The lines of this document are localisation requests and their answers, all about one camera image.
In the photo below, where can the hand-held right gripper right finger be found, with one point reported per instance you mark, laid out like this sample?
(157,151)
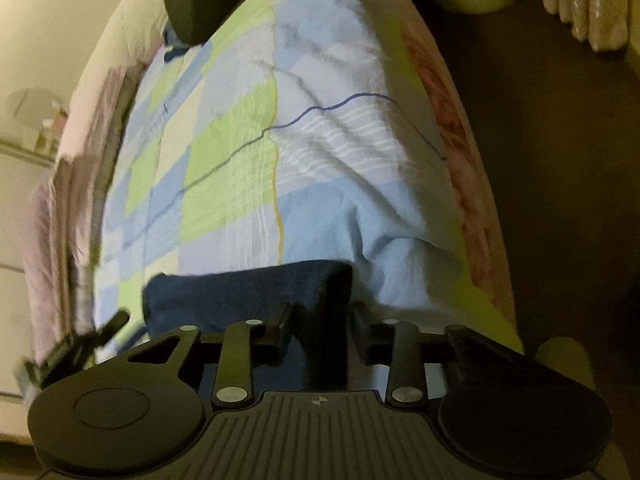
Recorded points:
(364,332)

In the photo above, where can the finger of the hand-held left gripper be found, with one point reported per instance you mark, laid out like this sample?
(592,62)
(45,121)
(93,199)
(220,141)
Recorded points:
(112,327)

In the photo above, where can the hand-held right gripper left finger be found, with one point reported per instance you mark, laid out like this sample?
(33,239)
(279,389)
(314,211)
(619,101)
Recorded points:
(280,332)

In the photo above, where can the dark blue jeans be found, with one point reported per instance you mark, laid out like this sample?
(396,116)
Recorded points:
(240,300)

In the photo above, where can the pink quilt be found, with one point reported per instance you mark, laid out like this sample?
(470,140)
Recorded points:
(75,185)

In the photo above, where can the checked bed sheet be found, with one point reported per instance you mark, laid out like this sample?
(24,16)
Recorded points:
(280,160)

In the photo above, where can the pink floral mattress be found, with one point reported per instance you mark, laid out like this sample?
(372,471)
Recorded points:
(465,160)

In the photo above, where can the cream round object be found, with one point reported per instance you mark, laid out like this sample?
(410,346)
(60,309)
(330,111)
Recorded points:
(567,362)

